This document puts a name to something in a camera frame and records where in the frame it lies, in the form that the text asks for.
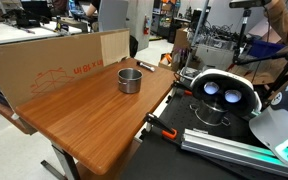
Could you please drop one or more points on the black and white marker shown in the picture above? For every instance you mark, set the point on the black and white marker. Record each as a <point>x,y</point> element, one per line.
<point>141,64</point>

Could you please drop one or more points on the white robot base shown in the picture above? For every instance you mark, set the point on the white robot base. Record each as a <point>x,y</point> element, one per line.
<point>271,126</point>

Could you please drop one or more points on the small steel pot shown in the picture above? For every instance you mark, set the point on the small steel pot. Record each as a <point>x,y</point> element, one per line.
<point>129,80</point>

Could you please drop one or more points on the black orange clamp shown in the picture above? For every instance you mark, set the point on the black orange clamp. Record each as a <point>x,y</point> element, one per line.
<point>167,131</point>

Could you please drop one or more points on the wooden table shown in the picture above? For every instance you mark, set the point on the wooden table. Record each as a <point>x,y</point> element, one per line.
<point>90,121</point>

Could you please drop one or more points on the white VR headset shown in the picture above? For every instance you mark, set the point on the white VR headset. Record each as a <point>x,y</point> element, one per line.
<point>231,92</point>

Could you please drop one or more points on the brown cardboard sheet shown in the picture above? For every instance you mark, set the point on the brown cardboard sheet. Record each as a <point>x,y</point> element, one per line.
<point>34,68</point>

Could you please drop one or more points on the large steel pot with handles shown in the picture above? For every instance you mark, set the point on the large steel pot with handles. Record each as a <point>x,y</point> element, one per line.
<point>210,114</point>

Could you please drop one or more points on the aluminium rail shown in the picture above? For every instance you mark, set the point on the aluminium rail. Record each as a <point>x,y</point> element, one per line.
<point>232,151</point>

